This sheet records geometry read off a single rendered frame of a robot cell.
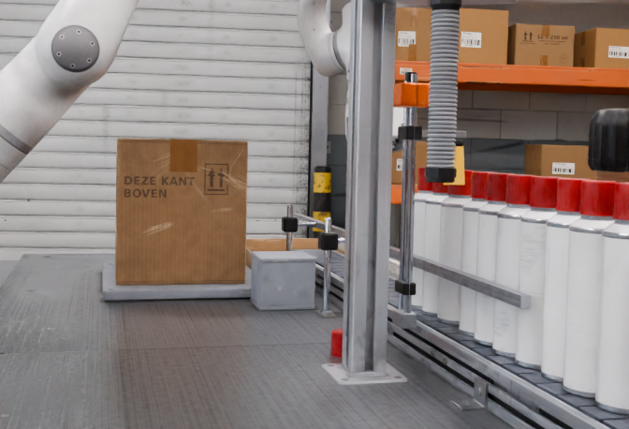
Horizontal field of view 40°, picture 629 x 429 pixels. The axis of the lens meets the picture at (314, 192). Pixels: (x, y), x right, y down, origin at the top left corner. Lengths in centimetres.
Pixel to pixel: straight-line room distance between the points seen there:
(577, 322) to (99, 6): 88
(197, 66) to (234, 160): 389
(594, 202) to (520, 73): 424
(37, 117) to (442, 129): 72
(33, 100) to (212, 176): 36
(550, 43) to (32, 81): 411
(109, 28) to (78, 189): 416
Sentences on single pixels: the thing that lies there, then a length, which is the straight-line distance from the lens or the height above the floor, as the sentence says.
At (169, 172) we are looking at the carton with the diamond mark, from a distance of 159.
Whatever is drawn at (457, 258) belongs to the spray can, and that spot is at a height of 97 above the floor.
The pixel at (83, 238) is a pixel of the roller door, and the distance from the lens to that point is 554.
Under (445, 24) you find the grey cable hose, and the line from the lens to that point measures 95.
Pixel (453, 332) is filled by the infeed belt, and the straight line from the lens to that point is 112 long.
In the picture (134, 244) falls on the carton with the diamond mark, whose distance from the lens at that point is 160.
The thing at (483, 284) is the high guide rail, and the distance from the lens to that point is 100.
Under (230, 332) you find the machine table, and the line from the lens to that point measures 130.
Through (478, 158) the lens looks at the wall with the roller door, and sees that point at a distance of 586.
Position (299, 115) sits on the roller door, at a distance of 548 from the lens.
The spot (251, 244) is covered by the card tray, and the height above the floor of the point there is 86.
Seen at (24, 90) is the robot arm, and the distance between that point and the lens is 145.
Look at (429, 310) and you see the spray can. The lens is 121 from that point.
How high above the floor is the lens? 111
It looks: 3 degrees down
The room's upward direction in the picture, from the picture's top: 1 degrees clockwise
